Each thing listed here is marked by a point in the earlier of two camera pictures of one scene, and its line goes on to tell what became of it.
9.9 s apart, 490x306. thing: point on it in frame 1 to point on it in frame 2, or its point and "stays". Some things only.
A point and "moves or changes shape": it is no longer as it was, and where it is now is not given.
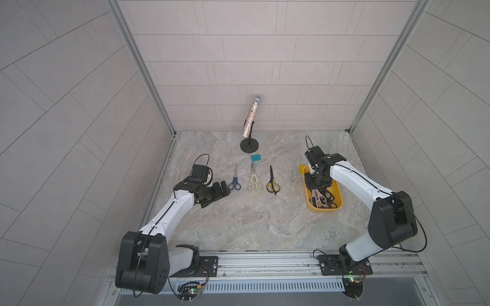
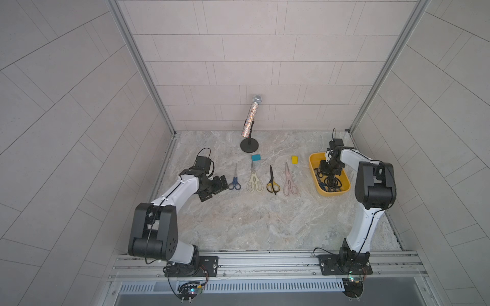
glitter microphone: [251, 115] stays
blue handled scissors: [235, 183] stays
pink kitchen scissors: [316, 198] to [289, 185]
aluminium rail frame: [300, 267] stays
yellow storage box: [334, 188] moves or changes shape
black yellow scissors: [272, 186] stays
